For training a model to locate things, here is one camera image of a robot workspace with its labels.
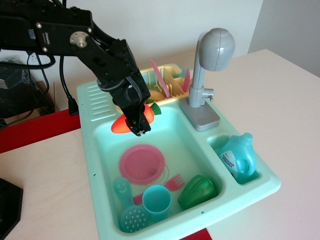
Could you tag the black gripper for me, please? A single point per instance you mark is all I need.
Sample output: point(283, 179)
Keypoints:
point(112, 62)

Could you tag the orange toy carrot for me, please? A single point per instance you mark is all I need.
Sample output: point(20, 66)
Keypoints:
point(120, 125)

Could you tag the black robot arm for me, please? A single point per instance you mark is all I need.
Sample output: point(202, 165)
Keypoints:
point(46, 27)

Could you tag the pink upright toy plate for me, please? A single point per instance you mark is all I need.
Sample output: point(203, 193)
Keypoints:
point(186, 80)

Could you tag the teal upright toy plate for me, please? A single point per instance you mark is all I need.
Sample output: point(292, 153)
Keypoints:
point(183, 73)

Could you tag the yellow toy corn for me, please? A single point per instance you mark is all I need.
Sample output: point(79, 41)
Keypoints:
point(155, 96)

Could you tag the pink toy knife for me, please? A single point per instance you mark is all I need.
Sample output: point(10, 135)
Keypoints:
point(160, 79)

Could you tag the yellow dish rack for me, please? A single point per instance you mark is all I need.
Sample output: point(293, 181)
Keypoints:
point(169, 73)

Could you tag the mint green toy sink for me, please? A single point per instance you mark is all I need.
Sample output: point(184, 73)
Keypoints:
point(187, 152)

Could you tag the pink toy fork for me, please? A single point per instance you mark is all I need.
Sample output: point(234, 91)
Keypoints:
point(173, 184)

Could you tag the teal toy cup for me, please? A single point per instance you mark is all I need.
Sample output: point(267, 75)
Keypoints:
point(157, 201)

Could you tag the green toy bell pepper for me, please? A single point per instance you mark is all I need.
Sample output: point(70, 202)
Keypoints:
point(197, 191)

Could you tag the teal slotted toy spoon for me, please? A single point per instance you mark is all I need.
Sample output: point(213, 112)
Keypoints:
point(134, 218)

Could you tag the teal toy detergent bottle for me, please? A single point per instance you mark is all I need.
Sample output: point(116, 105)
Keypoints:
point(238, 156)

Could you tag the black bin with bag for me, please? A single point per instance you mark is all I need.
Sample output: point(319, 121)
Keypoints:
point(14, 71)

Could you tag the black object at left edge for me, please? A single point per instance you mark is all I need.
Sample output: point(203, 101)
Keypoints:
point(11, 200)

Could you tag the white wall outlet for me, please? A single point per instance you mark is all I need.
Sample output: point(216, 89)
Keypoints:
point(36, 60)

